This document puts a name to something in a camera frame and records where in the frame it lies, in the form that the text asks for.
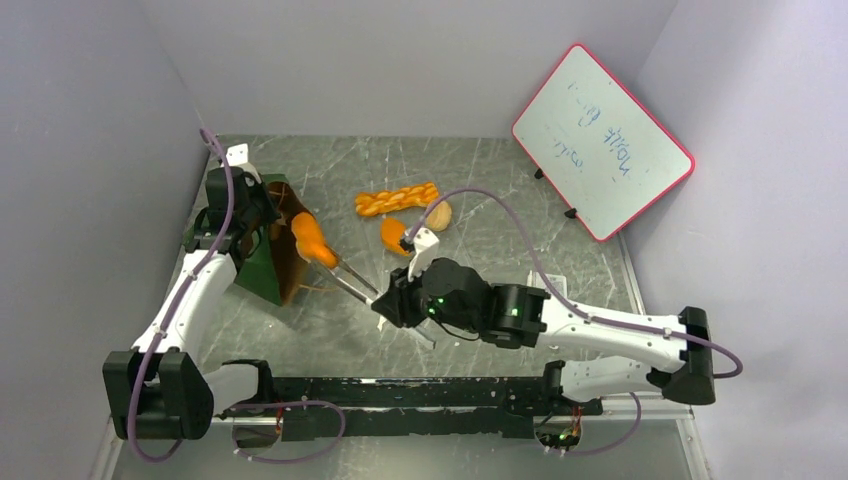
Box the green paper bag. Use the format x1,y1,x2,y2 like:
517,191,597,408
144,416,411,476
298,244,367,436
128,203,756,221
192,173,339,307

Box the round pale fake bun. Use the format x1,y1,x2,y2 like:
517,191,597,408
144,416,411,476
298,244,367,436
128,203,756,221
425,201,453,232

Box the braided fake bread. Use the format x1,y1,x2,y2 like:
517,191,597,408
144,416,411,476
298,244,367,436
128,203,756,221
354,182,440,217

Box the long metal tweezers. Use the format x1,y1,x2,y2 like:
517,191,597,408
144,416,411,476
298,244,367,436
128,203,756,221
310,259,437,350

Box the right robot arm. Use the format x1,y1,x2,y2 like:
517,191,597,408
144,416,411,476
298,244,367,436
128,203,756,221
370,258,716,414

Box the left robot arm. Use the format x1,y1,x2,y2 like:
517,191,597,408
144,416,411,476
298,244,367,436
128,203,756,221
102,166,279,440

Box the white printed card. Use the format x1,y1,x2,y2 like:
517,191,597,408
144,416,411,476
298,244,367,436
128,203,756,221
527,271,567,297

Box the red framed whiteboard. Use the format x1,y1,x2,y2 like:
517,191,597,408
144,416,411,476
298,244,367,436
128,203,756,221
512,43,696,241

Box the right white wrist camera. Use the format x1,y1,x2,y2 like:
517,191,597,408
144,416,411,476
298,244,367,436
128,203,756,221
407,227,439,282

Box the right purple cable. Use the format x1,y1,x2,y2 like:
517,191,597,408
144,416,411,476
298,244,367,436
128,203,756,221
400,188,745,460

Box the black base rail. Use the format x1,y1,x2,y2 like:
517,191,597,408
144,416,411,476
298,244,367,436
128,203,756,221
219,375,603,441

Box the aluminium frame rail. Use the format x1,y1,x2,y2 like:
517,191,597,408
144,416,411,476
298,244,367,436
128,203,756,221
92,393,708,479

